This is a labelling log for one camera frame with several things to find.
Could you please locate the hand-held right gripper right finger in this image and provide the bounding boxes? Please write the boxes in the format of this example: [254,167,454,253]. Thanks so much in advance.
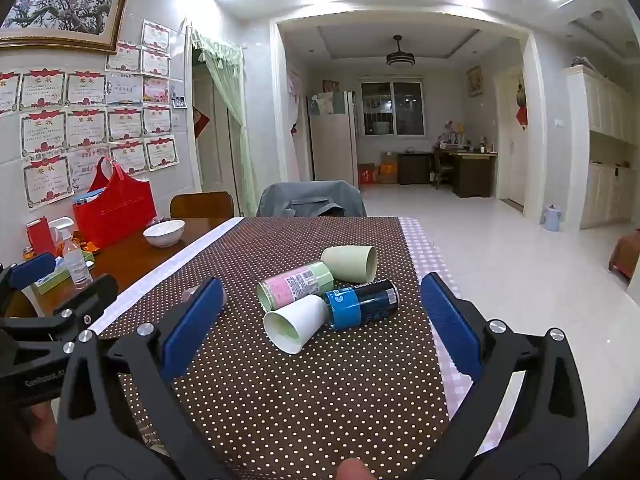
[415,273,592,480]

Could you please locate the dark desk chair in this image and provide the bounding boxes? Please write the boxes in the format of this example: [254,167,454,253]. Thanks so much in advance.
[432,147,454,190]

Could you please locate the window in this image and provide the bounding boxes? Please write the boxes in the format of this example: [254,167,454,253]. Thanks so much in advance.
[359,78,426,137]

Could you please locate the blue and black can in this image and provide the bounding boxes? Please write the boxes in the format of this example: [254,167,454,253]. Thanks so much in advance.
[324,279,401,332]

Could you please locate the chair with grey jacket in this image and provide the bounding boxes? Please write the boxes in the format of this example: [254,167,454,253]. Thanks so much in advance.
[256,180,368,218]

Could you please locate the white cup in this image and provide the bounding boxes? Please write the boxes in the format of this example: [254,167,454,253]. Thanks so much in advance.
[263,294,331,355]

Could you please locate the orange cardboard boxes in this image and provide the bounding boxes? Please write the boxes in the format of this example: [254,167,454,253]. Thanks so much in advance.
[377,152,399,185]

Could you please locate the green cup with pink label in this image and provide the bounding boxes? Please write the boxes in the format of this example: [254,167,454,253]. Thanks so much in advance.
[256,261,334,311]

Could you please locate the wooden chair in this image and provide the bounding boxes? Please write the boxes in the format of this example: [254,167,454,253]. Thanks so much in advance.
[169,191,236,220]

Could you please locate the white door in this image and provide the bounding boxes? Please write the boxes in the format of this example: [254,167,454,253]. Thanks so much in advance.
[494,72,529,209]

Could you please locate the ceiling lamp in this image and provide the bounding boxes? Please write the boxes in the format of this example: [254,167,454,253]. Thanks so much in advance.
[385,35,416,68]

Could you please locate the framed blossom painting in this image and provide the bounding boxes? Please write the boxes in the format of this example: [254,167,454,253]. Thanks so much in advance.
[0,0,135,55]

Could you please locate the pink checked tablecloth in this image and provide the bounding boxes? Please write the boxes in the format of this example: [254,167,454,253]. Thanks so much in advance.
[400,216,476,413]

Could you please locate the white bowl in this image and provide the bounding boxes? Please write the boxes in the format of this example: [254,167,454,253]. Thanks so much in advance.
[143,219,186,249]

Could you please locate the red tote bag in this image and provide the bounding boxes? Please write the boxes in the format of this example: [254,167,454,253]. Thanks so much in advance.
[72,156,158,250]

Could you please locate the green tissue box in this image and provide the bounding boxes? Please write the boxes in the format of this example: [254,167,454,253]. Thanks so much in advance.
[32,251,96,295]

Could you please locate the red wooden furniture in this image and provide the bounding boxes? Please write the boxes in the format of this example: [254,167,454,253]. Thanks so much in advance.
[608,229,640,287]

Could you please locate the pale green cup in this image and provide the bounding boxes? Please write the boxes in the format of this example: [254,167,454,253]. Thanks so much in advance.
[320,245,378,282]

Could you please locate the person's right hand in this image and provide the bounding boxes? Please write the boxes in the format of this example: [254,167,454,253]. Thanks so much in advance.
[336,458,372,480]

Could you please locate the brown polka dot tablecloth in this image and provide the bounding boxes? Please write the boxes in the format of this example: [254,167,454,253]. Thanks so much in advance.
[97,216,451,480]

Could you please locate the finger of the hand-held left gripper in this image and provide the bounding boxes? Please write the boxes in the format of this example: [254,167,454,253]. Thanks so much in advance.
[0,274,120,342]
[0,252,57,311]

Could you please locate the clear spray bottle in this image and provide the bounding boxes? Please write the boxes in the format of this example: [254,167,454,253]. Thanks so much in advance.
[50,216,94,290]

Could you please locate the white tall cabinet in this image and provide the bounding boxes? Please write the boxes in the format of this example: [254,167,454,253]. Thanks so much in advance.
[564,57,640,231]

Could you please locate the wall of award certificates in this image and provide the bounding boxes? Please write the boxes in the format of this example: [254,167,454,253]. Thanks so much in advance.
[0,18,182,211]

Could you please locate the dark low cabinet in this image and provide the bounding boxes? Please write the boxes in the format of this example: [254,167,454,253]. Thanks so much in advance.
[397,151,434,186]

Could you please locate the white refrigerator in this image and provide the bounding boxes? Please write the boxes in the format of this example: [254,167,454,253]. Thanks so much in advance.
[306,90,360,189]

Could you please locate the green lace curtain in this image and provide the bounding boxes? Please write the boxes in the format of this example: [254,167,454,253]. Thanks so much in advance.
[191,26,251,217]

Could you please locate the dark wooden desk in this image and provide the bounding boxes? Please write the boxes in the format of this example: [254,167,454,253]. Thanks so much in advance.
[440,147,499,199]

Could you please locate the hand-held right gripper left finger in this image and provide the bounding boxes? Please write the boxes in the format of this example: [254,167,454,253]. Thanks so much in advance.
[55,277,237,480]

